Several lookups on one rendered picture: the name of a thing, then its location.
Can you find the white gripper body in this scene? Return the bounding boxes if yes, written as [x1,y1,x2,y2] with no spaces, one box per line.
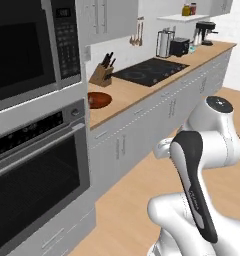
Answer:
[153,137,176,160]

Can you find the brown wooden bowl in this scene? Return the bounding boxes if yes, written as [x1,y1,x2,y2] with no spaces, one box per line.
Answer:
[87,91,113,110]

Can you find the grey base cupboards run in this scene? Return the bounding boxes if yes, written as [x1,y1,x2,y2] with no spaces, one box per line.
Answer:
[88,46,235,201]

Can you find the black hob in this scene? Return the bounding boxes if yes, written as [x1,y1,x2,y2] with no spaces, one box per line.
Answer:
[111,57,191,88]

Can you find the wooden knife block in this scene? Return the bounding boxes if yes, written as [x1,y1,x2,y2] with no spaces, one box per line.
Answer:
[88,51,117,88]

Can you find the hanging wooden utensils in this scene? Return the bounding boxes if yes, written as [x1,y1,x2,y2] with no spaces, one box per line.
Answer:
[129,16,145,47]

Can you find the grey drawer front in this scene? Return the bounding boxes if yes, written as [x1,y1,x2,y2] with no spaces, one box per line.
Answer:
[5,191,97,256]

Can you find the black coffee machine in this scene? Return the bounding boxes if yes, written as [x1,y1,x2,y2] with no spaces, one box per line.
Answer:
[194,21,219,47]

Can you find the steel built-in oven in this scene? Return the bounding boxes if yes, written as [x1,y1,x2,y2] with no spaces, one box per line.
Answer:
[0,98,92,256]

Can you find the yellow jar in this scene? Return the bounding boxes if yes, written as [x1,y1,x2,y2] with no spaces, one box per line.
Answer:
[181,3,192,17]

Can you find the red jar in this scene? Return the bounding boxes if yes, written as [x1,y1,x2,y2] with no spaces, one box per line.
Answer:
[189,2,198,16]

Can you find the steel microwave oven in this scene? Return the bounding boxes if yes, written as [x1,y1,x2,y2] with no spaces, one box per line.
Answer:
[0,0,84,115]

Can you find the white wall shelf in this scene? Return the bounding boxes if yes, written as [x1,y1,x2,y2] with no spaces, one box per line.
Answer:
[156,13,212,24]

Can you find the grey wall cupboards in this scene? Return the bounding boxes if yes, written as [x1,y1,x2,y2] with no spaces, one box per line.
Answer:
[75,0,140,47]

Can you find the grey drawer handle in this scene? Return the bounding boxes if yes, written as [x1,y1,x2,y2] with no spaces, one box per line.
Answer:
[41,227,66,249]

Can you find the small grey wall cupboard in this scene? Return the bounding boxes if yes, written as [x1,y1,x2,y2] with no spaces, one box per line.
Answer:
[210,0,234,17]

